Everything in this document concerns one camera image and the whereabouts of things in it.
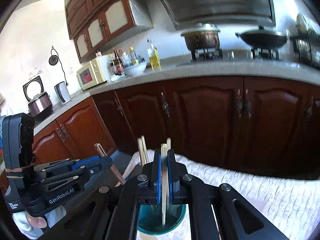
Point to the gas stove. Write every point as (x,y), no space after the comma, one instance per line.
(207,55)

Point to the white electric kettle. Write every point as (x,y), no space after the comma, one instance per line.
(62,93)

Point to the black round wall device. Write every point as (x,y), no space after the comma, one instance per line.
(53,60)

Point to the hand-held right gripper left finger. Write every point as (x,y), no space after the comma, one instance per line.
(156,177)

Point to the dark sauce bottle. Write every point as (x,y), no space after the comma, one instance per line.
(118,66)

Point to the brown side cabinet door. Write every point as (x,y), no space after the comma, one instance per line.
(47,147)
(85,127)

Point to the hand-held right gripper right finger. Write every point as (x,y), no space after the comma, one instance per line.
(171,177)

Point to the open rice cooker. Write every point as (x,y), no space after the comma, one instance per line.
(40,105)

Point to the white bowl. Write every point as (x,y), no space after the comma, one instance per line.
(135,70)

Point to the yellow cooking oil bottle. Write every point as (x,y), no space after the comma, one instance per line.
(153,57)

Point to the brown wall cabinet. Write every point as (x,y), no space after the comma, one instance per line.
(82,5)

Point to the brown cooking pot with lid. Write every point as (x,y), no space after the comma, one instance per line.
(201,40)

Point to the quilted pale pink tablecloth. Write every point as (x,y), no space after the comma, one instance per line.
(250,195)

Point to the black wok with lid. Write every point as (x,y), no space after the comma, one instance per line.
(262,38)

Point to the person's left hand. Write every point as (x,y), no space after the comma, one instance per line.
(37,222)

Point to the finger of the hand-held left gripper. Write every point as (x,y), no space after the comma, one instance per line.
(90,171)
(82,162)

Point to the dark brown chopstick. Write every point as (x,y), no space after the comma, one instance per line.
(116,173)

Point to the steel range hood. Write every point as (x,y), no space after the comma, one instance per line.
(217,5)

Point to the clear bottle with yellow cap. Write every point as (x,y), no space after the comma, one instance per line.
(133,57)

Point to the dark brown cabinet door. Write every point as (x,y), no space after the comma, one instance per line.
(205,120)
(277,125)
(315,130)
(107,120)
(142,120)

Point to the cream microwave oven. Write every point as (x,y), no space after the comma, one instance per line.
(96,71)

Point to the teal glass cup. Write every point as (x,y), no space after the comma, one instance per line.
(150,220)

